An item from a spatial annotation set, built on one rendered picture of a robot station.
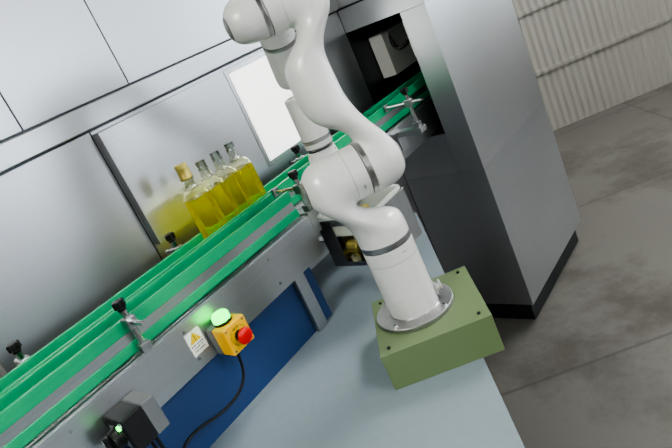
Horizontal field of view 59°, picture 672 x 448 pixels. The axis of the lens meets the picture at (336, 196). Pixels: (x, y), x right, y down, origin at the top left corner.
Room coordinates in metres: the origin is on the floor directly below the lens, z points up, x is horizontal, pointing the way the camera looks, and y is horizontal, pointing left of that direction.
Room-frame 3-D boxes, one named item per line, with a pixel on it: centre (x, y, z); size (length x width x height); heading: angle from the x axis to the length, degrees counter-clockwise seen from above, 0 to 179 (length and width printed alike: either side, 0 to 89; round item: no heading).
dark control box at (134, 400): (1.07, 0.56, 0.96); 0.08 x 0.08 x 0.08; 45
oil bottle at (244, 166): (1.69, 0.22, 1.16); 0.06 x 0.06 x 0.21; 46
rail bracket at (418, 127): (2.07, -0.35, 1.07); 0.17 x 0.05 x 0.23; 45
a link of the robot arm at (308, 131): (1.67, -0.02, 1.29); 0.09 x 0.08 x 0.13; 96
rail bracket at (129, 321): (1.17, 0.50, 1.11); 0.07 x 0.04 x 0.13; 45
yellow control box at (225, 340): (1.27, 0.36, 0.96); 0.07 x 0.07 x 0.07; 45
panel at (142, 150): (1.91, 0.19, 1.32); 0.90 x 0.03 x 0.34; 135
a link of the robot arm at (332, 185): (1.24, -0.03, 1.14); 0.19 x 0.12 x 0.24; 96
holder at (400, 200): (1.65, -0.03, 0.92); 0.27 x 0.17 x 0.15; 45
